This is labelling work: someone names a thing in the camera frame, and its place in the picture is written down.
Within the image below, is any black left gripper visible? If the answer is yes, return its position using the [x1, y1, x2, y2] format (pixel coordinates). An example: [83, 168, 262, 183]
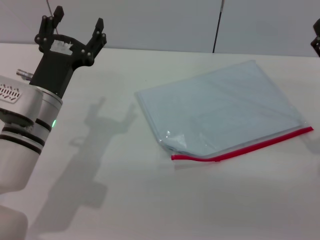
[29, 6, 108, 98]

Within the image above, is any clear document bag red zipper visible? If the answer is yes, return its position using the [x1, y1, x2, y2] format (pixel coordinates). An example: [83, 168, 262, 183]
[134, 59, 315, 165]

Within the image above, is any thin black vertical rod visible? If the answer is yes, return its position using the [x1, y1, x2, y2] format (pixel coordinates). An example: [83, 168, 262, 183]
[212, 0, 226, 54]

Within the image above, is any metal cable connector plug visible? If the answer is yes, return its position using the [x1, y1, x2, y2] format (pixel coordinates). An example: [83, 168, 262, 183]
[15, 69, 35, 81]

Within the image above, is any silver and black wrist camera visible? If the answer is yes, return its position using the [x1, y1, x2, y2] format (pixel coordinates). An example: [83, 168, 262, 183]
[0, 75, 43, 126]

